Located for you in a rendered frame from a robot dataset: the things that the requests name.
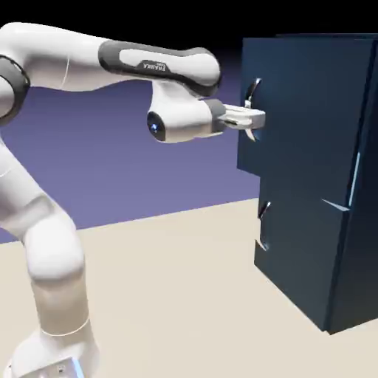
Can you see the dark blue cabinet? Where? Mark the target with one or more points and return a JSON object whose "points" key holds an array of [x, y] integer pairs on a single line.
{"points": [[357, 265]]}

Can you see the dark blue cabinet door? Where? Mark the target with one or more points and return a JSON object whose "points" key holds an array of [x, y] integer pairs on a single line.
{"points": [[298, 257], [307, 118]]}

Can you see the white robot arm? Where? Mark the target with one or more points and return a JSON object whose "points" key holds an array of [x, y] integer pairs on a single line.
{"points": [[53, 245]]}

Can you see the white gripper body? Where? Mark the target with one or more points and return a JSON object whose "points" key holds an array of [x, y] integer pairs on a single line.
{"points": [[254, 115]]}

